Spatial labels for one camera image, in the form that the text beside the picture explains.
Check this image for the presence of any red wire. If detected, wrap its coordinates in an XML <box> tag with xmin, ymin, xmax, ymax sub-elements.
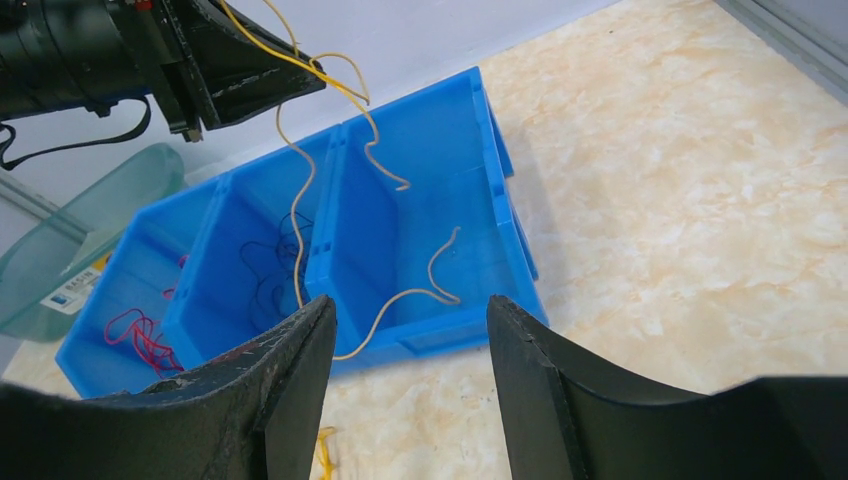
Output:
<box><xmin>102</xmin><ymin>254</ymin><xmax>193</xmax><ymax>379</ymax></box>

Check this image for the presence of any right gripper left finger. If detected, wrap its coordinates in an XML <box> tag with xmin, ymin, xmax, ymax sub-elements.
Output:
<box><xmin>1</xmin><ymin>296</ymin><xmax>337</xmax><ymax>479</ymax></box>

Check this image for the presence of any blue three-compartment plastic bin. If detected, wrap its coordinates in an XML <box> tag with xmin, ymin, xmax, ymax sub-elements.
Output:
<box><xmin>56</xmin><ymin>68</ymin><xmax>543</xmax><ymax>398</ymax></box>

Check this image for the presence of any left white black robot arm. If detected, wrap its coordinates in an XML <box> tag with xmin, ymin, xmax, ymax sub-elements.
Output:
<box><xmin>1</xmin><ymin>0</ymin><xmax>326</xmax><ymax>148</ymax></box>

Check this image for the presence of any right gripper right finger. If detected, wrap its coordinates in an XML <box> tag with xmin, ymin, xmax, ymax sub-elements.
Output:
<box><xmin>487</xmin><ymin>295</ymin><xmax>847</xmax><ymax>479</ymax></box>

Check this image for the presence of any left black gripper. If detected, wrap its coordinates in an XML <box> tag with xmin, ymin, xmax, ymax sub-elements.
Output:
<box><xmin>109</xmin><ymin>1</ymin><xmax>326</xmax><ymax>143</ymax></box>

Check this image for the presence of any purple wire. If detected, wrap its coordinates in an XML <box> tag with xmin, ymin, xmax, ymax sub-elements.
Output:
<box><xmin>238</xmin><ymin>210</ymin><xmax>318</xmax><ymax>333</ymax></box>

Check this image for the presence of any teal transparent plastic tub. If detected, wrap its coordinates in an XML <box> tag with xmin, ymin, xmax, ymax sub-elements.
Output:
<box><xmin>1</xmin><ymin>143</ymin><xmax>185</xmax><ymax>343</ymax></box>

